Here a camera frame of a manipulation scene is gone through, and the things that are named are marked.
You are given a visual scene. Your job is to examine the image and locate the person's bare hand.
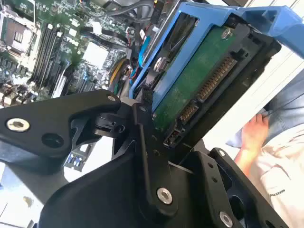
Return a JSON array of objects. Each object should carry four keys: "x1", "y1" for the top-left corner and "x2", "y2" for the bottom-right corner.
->
[{"x1": 241, "y1": 113, "x2": 271, "y2": 152}]

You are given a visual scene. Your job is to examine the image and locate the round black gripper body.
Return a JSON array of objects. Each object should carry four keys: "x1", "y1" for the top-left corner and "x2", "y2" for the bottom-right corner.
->
[{"x1": 39, "y1": 149, "x2": 214, "y2": 228}]

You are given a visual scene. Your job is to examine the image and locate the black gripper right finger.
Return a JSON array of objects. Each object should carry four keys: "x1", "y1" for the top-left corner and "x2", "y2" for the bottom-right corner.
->
[{"x1": 187, "y1": 147, "x2": 289, "y2": 228}]

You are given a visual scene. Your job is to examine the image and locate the hard disk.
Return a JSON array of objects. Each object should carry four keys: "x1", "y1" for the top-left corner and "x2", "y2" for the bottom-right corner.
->
[{"x1": 129, "y1": 2, "x2": 304, "y2": 149}]

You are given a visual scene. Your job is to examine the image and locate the black disk wire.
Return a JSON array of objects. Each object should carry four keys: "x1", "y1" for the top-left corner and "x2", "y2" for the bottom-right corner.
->
[{"x1": 79, "y1": 25, "x2": 130, "y2": 43}]

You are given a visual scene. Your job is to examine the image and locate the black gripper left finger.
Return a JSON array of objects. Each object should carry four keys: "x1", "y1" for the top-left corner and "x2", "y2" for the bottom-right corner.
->
[{"x1": 0, "y1": 86, "x2": 179, "y2": 216}]

